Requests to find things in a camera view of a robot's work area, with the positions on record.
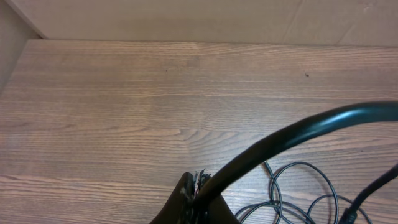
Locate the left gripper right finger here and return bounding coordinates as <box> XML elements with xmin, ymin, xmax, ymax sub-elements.
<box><xmin>195</xmin><ymin>169</ymin><xmax>240</xmax><ymax>224</ymax></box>

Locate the black USB cable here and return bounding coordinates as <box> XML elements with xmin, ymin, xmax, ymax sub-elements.
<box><xmin>192</xmin><ymin>101</ymin><xmax>398</xmax><ymax>224</ymax></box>
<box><xmin>234</xmin><ymin>161</ymin><xmax>315</xmax><ymax>224</ymax></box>
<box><xmin>234</xmin><ymin>161</ymin><xmax>373</xmax><ymax>224</ymax></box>

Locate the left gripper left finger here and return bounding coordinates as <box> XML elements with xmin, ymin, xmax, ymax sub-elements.
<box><xmin>150</xmin><ymin>172</ymin><xmax>195</xmax><ymax>224</ymax></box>

